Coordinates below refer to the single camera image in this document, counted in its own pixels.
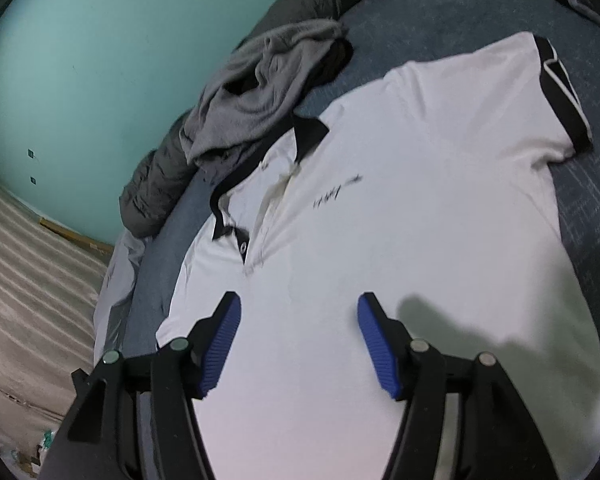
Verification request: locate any white polo shirt black trim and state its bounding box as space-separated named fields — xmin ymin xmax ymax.
xmin=155 ymin=31 xmax=600 ymax=480

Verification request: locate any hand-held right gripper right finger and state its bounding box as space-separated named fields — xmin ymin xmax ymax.
xmin=356 ymin=291 xmax=556 ymax=480

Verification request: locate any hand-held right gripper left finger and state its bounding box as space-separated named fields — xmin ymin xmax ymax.
xmin=45 ymin=290 xmax=242 ymax=480

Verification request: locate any light grey blanket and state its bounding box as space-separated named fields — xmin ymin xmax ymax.
xmin=94 ymin=232 xmax=148 ymax=361

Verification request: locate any yellow wooden strip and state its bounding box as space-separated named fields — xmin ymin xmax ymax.
xmin=40 ymin=217 xmax=115 ymax=256

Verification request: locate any folded grey garment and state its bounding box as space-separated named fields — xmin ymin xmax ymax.
xmin=565 ymin=0 xmax=600 ymax=26

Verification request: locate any grey knit garment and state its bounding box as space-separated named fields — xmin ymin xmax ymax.
xmin=180 ymin=19 xmax=348 ymax=181

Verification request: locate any dark grey rolled duvet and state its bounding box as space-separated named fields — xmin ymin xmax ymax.
xmin=119 ymin=0 xmax=431 ymax=238

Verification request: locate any floor clutter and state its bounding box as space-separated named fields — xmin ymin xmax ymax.
xmin=15 ymin=427 xmax=56 ymax=476

